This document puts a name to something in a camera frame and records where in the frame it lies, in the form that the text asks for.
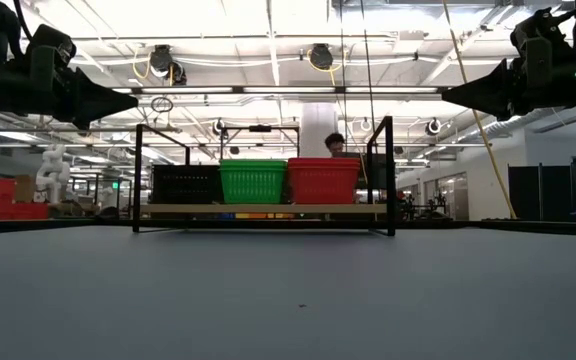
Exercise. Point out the blue grey table mat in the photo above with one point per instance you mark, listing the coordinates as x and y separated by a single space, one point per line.
288 300

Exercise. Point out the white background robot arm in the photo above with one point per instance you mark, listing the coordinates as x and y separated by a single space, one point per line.
50 175

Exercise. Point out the black slotted plastic basket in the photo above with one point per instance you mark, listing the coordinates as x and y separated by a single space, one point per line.
183 167
183 187

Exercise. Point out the black background rig frame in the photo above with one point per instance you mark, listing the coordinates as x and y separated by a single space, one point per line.
260 128

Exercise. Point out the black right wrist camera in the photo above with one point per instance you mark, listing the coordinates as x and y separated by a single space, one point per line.
533 25

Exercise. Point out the silver ceiling duct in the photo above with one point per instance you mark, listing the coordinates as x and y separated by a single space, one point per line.
508 125

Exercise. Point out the white pillar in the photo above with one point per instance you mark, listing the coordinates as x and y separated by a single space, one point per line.
315 130

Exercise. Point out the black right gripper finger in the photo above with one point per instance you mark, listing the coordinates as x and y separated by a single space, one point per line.
488 92

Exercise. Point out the red slotted plastic basket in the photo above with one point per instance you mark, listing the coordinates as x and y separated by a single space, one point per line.
323 185
323 161

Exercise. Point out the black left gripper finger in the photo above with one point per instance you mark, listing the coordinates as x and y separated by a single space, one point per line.
98 102

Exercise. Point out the long ceiling light bar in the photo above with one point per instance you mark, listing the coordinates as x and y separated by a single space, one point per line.
288 90

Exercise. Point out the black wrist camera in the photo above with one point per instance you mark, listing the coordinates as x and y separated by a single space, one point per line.
53 45
533 25

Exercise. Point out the brown cardboard box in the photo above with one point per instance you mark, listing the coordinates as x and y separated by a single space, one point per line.
25 190

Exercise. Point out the person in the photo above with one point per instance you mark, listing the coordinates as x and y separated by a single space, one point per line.
335 142

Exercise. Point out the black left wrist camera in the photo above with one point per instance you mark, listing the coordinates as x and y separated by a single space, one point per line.
53 45

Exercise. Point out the wooden shelf board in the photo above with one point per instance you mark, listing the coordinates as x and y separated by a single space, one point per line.
268 208

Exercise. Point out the black metal shelf frame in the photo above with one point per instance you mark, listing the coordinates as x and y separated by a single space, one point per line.
389 175

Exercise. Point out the dark background machinery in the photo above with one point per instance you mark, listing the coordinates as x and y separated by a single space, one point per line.
418 207

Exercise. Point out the green slotted plastic basket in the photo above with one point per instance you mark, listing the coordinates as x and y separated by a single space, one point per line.
253 162
253 185

